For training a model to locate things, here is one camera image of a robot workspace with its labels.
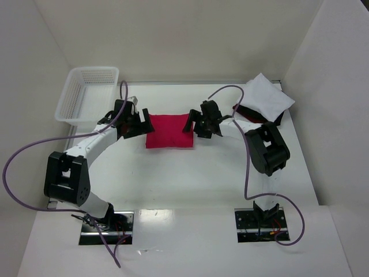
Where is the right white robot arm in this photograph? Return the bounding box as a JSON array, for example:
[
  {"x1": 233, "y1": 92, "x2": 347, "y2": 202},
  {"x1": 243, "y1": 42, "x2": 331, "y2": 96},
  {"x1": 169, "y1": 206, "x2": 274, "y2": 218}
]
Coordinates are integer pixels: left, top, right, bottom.
[{"x1": 183, "y1": 100, "x2": 291, "y2": 224}]

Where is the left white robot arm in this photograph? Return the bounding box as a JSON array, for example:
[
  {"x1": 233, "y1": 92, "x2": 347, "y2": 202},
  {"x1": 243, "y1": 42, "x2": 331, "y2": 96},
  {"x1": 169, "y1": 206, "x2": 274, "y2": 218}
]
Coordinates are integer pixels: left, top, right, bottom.
[{"x1": 44, "y1": 96, "x2": 154, "y2": 229}]

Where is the white plastic basket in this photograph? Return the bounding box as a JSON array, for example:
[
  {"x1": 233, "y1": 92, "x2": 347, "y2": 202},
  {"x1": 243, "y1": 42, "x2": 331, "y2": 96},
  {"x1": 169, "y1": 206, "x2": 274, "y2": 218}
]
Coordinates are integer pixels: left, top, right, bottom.
[{"x1": 54, "y1": 66, "x2": 119, "y2": 126}]

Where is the folded white t-shirt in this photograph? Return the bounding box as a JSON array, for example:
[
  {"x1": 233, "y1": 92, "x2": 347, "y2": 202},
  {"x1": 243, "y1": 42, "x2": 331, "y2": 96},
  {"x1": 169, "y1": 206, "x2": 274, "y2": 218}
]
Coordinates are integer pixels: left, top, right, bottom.
[{"x1": 240, "y1": 73, "x2": 295, "y2": 122}]

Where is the folded black t-shirt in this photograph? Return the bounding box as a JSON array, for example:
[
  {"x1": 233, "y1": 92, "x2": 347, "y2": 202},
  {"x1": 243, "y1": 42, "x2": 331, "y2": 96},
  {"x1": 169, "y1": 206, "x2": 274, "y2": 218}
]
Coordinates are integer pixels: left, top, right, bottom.
[{"x1": 238, "y1": 105, "x2": 285, "y2": 126}]

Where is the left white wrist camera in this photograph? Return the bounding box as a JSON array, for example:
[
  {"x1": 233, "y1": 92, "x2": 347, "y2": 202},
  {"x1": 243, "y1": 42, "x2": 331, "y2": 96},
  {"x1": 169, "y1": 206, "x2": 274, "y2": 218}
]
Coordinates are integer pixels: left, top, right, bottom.
[{"x1": 127, "y1": 96, "x2": 138, "y2": 106}]

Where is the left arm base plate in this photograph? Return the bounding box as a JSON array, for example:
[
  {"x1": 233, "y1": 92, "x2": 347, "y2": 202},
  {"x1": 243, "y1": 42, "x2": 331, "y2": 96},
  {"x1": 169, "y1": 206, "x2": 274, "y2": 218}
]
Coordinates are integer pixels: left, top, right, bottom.
[{"x1": 78, "y1": 211, "x2": 134, "y2": 246}]

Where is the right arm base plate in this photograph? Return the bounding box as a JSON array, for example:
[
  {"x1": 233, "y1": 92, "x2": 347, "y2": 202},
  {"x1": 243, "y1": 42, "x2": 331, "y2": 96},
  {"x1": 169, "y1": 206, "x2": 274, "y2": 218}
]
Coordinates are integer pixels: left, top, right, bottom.
[{"x1": 234, "y1": 208, "x2": 290, "y2": 243}]

